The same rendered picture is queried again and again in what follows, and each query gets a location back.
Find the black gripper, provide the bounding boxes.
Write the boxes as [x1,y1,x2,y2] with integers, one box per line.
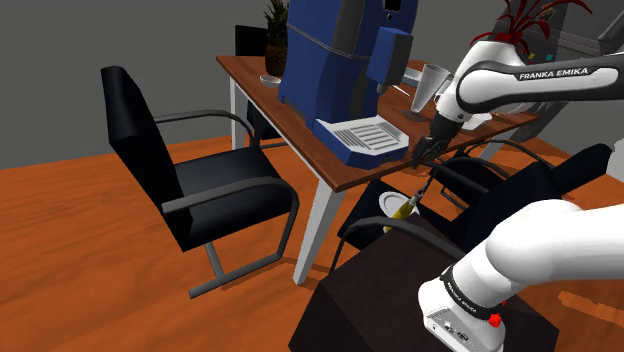
[411,112,464,168]

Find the white napkin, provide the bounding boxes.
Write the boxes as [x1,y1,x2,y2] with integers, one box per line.
[458,111,495,132]

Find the white plate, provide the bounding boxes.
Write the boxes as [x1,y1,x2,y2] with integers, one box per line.
[378,190,421,219]

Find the yellow bottle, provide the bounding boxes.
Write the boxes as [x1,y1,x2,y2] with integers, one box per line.
[382,188,424,235]

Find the blue coffee machine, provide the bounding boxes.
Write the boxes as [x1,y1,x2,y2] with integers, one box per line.
[278,0,420,171]

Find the wooden table with white legs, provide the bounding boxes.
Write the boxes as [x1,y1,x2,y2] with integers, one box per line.
[215,54,541,287]

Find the red leafed potted plant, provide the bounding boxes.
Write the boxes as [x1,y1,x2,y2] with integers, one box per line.
[469,0,594,56]

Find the dark robot stand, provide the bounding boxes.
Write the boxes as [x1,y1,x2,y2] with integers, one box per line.
[288,213,560,352]

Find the pineapple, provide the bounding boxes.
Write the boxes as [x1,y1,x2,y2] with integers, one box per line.
[262,0,290,79]

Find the black armchair with grey frame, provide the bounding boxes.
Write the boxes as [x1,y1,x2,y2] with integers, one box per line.
[430,138,557,212]
[329,143,613,275]
[100,65,301,300]

